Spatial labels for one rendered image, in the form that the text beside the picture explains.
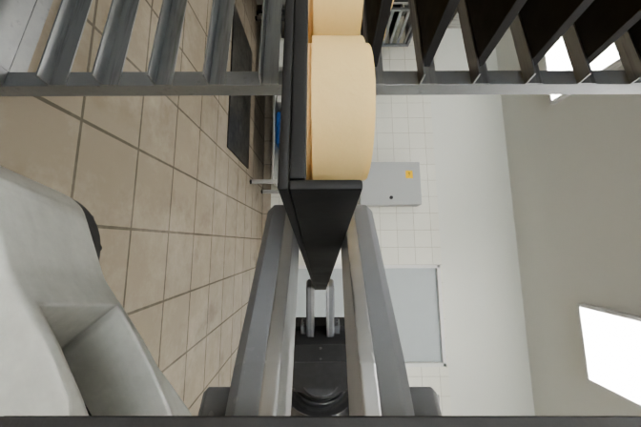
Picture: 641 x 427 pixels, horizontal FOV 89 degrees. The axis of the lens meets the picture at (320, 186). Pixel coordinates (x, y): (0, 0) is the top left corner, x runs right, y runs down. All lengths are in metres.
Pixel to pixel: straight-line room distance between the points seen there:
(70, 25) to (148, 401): 0.66
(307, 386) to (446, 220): 3.83
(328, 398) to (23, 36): 0.78
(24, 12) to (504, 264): 4.35
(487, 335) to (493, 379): 0.46
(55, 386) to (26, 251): 0.10
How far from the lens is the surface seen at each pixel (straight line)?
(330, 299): 0.40
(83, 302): 0.31
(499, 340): 4.51
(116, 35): 0.75
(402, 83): 0.60
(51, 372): 0.26
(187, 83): 0.63
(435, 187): 4.19
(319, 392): 0.45
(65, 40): 0.79
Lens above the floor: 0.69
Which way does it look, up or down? level
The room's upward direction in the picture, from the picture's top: 90 degrees clockwise
